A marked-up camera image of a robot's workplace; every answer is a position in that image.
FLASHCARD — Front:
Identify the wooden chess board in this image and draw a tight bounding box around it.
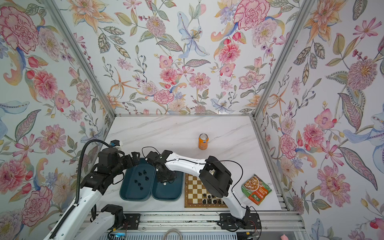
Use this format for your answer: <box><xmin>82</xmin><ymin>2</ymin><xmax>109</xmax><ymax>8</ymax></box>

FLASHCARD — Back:
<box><xmin>184</xmin><ymin>174</ymin><xmax>227</xmax><ymax>209</ymax></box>

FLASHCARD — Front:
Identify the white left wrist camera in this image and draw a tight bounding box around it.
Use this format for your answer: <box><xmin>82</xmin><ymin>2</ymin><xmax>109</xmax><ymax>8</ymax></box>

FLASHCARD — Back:
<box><xmin>110</xmin><ymin>140</ymin><xmax>122</xmax><ymax>148</ymax></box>

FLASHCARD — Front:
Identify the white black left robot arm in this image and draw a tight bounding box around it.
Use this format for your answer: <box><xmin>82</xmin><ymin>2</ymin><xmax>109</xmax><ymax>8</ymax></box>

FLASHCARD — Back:
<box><xmin>45</xmin><ymin>148</ymin><xmax>140</xmax><ymax>240</ymax></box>

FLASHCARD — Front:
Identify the teal plastic tray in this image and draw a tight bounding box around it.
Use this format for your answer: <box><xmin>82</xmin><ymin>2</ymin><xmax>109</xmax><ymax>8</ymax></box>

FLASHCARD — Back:
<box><xmin>152</xmin><ymin>172</ymin><xmax>184</xmax><ymax>201</ymax></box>
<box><xmin>120</xmin><ymin>158</ymin><xmax>155</xmax><ymax>202</ymax></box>

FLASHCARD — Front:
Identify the green snack packet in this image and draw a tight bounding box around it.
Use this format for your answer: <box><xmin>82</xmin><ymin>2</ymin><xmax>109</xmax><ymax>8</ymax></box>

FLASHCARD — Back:
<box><xmin>242</xmin><ymin>175</ymin><xmax>272</xmax><ymax>206</ymax></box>

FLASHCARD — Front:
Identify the right teal plastic tray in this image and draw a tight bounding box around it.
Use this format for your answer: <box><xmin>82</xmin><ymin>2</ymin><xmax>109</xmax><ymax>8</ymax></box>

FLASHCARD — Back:
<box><xmin>152</xmin><ymin>172</ymin><xmax>184</xmax><ymax>201</ymax></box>

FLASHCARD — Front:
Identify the orange soda can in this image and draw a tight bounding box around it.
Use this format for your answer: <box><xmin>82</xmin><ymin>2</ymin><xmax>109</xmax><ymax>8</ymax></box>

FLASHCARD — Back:
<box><xmin>199</xmin><ymin>134</ymin><xmax>209</xmax><ymax>150</ymax></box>

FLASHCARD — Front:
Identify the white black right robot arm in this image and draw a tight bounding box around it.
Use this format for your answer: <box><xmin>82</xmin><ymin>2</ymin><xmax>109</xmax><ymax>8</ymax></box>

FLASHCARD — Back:
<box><xmin>145</xmin><ymin>150</ymin><xmax>251</xmax><ymax>231</ymax></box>

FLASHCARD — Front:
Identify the aluminium mounting rail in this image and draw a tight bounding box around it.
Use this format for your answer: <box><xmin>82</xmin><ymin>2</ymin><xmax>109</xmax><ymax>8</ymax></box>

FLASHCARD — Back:
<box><xmin>47</xmin><ymin>211</ymin><xmax>307</xmax><ymax>233</ymax></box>

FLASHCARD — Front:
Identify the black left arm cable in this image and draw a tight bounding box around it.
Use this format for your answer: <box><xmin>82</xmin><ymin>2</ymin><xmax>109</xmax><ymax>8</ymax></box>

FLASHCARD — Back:
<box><xmin>47</xmin><ymin>139</ymin><xmax>112</xmax><ymax>240</ymax></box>

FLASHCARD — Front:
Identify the left teal plastic tray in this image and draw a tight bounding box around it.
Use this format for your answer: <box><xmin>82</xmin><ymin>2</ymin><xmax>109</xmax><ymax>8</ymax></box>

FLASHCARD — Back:
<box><xmin>120</xmin><ymin>158</ymin><xmax>155</xmax><ymax>202</ymax></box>

